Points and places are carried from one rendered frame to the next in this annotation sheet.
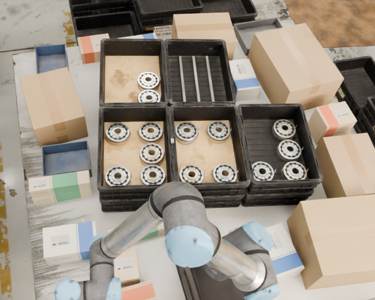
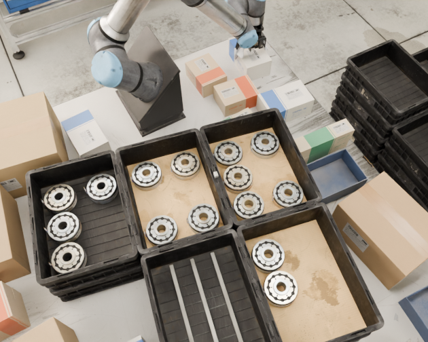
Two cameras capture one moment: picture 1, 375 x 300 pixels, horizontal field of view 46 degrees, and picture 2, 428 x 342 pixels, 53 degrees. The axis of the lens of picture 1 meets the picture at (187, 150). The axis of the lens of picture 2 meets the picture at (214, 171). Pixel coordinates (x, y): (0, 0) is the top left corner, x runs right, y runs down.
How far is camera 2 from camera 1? 172 cm
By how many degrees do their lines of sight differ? 63
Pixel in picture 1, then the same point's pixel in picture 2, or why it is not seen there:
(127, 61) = (329, 327)
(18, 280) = not seen: hidden behind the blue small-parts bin
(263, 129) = (98, 258)
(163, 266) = (195, 113)
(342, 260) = (20, 106)
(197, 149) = (185, 203)
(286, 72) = not seen: outside the picture
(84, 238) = (274, 100)
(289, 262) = (74, 121)
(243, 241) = (120, 55)
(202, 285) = (154, 46)
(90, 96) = not seen: hidden behind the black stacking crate
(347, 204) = (0, 161)
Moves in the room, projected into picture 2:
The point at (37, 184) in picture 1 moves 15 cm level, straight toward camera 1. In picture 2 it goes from (342, 126) to (313, 104)
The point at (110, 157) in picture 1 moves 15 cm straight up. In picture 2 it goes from (283, 168) to (289, 145)
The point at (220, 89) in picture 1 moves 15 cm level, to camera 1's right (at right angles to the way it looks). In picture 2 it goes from (168, 314) to (117, 318)
